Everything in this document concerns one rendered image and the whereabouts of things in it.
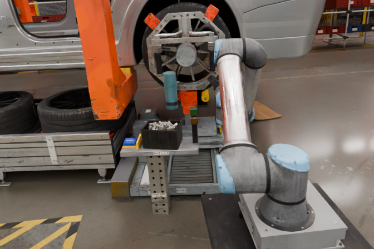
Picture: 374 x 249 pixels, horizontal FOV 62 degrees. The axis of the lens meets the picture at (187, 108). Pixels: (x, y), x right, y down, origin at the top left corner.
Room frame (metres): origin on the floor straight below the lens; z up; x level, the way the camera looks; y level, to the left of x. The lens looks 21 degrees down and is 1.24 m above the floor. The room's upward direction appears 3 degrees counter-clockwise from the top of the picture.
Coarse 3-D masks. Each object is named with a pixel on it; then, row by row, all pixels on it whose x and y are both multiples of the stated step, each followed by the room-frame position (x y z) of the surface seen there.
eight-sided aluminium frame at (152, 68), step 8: (168, 16) 2.15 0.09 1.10; (176, 16) 2.15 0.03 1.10; (184, 16) 2.14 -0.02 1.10; (192, 16) 2.14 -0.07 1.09; (200, 16) 2.14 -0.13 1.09; (160, 24) 2.15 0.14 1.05; (152, 32) 2.16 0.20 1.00; (152, 48) 2.16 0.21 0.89; (152, 56) 2.16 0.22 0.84; (152, 64) 2.16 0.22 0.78; (152, 72) 2.15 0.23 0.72; (216, 72) 2.13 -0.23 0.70; (184, 88) 2.15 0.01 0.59; (192, 88) 2.14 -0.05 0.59; (200, 88) 2.14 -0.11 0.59
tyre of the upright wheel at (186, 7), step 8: (168, 8) 2.23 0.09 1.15; (176, 8) 2.23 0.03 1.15; (184, 8) 2.23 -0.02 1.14; (192, 8) 2.22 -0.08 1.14; (200, 8) 2.22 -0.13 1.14; (160, 16) 2.24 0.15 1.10; (216, 16) 2.22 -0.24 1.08; (216, 24) 2.22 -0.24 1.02; (224, 24) 2.22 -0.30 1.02; (144, 32) 2.26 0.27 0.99; (224, 32) 2.21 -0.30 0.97; (144, 40) 2.24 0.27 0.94; (144, 48) 2.24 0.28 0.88; (144, 56) 2.24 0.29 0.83; (160, 80) 2.24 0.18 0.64
